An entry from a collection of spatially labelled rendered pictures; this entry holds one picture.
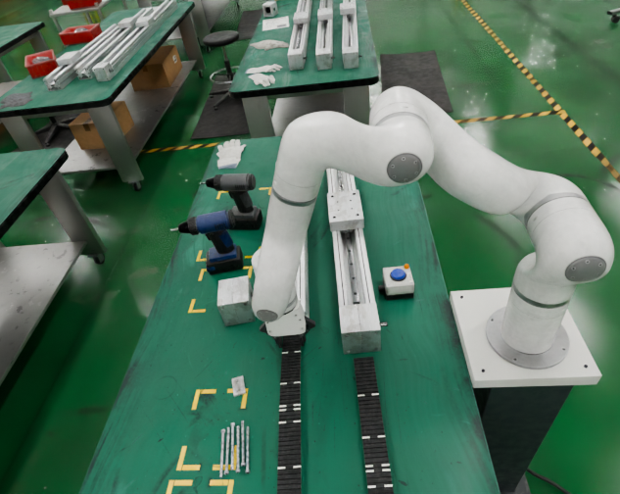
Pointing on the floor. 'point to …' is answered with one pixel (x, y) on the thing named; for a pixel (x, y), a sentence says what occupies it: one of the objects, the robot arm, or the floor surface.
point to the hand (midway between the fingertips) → (290, 338)
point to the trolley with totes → (77, 9)
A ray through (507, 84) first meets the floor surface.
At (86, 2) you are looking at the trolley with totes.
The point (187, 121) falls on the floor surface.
